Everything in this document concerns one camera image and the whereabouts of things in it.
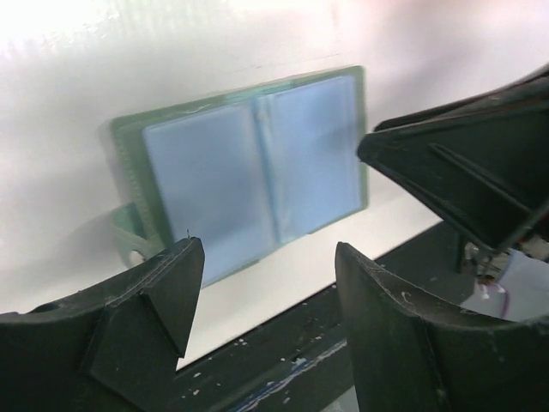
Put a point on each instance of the green leather card holder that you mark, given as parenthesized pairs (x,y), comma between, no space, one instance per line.
(246,172)

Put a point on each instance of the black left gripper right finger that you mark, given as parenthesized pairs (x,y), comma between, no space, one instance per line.
(413,351)

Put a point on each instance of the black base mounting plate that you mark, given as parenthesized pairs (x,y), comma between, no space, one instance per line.
(299,360)

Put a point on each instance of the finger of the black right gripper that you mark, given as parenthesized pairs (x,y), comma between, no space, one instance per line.
(481,163)

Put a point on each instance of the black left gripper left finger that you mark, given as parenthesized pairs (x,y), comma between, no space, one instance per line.
(111,347)

